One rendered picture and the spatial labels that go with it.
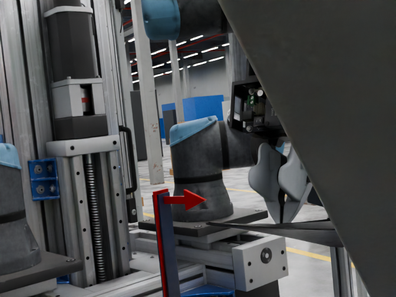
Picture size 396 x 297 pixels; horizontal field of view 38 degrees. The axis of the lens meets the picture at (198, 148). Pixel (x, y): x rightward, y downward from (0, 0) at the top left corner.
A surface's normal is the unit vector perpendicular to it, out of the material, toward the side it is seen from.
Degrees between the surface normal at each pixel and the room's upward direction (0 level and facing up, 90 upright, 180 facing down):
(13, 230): 73
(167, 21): 120
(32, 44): 90
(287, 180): 93
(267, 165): 85
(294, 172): 93
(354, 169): 130
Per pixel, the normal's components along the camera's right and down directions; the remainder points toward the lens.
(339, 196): -0.38, 0.72
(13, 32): 0.65, -0.03
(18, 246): 0.71, -0.34
